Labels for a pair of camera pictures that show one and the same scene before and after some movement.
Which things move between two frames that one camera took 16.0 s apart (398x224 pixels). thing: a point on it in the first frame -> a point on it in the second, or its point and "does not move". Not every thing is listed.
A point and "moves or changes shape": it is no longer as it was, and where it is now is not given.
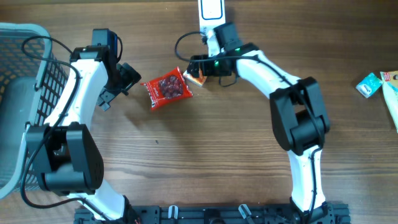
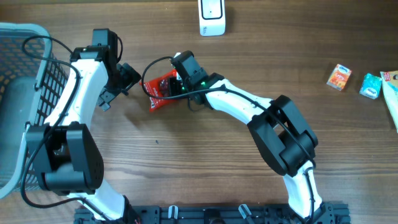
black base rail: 335,213 does not move
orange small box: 198,81 moves or changes shape
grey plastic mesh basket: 32,81 does not move
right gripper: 209,68 -> 173,82
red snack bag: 166,88 does not move
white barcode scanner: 211,14 does not move
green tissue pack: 369,85 moves or changes shape
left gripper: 130,76 does not move
